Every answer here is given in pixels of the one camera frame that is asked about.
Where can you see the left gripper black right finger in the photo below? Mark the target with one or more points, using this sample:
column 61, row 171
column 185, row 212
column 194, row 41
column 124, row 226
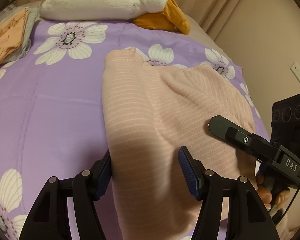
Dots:
column 247, row 218

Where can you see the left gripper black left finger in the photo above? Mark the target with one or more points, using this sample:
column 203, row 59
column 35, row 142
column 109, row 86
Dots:
column 48, row 217

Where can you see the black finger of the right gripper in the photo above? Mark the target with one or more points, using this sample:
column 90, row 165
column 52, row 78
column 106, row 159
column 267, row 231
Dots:
column 221, row 127

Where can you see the pink ribbed sweater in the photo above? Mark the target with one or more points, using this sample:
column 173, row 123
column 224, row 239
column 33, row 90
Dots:
column 149, row 113

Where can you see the person right hand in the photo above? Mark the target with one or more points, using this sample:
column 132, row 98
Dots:
column 266, row 195

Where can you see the purple floral bed sheet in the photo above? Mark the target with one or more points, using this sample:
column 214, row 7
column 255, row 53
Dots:
column 51, row 119

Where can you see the beige curtain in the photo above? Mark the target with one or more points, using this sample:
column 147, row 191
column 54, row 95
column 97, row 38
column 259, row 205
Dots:
column 215, row 2

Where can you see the white orange goose plush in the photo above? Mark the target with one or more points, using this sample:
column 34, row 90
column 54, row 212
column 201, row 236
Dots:
column 148, row 14

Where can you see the folded orange patterned garment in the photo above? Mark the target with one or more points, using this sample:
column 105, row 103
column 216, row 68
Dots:
column 12, row 33

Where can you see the folded grey garment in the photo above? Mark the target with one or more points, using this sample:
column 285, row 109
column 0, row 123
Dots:
column 33, row 10

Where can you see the black camera box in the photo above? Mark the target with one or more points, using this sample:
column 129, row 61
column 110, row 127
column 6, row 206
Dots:
column 285, row 123

